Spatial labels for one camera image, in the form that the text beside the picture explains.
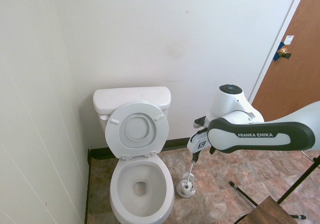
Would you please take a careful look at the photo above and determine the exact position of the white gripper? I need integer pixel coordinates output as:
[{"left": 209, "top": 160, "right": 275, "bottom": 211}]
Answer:
[{"left": 186, "top": 128, "right": 210, "bottom": 162}]

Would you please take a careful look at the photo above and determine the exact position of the white grey toilet brush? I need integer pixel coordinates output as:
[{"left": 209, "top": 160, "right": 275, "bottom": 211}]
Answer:
[{"left": 180, "top": 156, "right": 196, "bottom": 191}]

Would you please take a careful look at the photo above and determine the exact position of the white toilet bowl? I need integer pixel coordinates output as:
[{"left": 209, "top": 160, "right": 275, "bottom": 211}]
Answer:
[{"left": 109, "top": 155, "right": 175, "bottom": 224}]

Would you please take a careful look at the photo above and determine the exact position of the white toilet brush holder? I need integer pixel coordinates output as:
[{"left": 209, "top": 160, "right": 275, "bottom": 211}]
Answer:
[{"left": 176, "top": 173, "right": 197, "bottom": 199}]

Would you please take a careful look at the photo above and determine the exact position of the white toilet seat and lid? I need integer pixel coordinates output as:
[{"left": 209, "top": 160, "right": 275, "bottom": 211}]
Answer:
[{"left": 104, "top": 101, "right": 171, "bottom": 161}]

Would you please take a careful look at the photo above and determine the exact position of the white toilet tank lid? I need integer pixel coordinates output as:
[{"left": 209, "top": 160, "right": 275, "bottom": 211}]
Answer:
[{"left": 92, "top": 86, "right": 173, "bottom": 115}]

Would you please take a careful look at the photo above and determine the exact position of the blue tape strip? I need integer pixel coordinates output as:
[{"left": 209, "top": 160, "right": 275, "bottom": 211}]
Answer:
[{"left": 272, "top": 41, "right": 287, "bottom": 63}]

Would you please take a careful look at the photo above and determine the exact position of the brown wooden door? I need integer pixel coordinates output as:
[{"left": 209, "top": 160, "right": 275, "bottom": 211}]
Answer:
[{"left": 251, "top": 0, "right": 320, "bottom": 122}]

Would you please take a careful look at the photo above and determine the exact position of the brass door knob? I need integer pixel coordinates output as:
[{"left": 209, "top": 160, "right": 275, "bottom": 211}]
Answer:
[{"left": 278, "top": 47, "right": 292, "bottom": 61}]

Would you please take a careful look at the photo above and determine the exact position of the black camera tripod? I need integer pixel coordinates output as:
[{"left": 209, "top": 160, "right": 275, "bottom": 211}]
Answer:
[{"left": 229, "top": 154, "right": 320, "bottom": 220}]

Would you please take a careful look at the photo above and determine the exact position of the white cable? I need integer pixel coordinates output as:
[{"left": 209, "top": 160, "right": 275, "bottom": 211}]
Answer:
[{"left": 300, "top": 149, "right": 315, "bottom": 162}]

